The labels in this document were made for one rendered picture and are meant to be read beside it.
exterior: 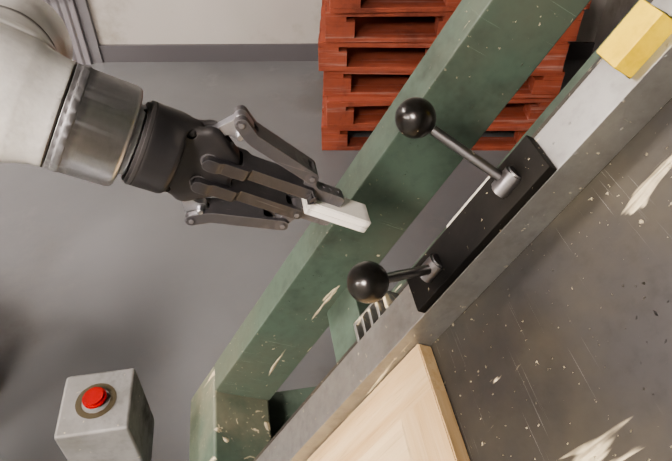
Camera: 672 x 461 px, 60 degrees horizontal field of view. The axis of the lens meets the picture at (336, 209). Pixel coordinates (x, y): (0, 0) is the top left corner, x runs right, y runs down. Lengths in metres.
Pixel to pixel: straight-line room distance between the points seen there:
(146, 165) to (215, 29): 3.64
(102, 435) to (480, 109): 0.79
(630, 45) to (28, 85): 0.45
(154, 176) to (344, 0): 2.35
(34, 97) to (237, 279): 2.09
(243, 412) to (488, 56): 0.73
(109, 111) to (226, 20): 3.62
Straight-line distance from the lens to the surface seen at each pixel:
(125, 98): 0.50
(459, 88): 0.75
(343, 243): 0.86
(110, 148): 0.49
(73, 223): 3.00
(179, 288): 2.54
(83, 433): 1.11
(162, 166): 0.50
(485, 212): 0.57
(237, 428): 1.10
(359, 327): 0.75
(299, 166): 0.53
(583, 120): 0.54
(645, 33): 0.52
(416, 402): 0.64
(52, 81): 0.49
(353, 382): 0.71
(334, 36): 2.90
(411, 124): 0.53
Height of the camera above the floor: 1.83
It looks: 41 degrees down
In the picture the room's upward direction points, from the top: straight up
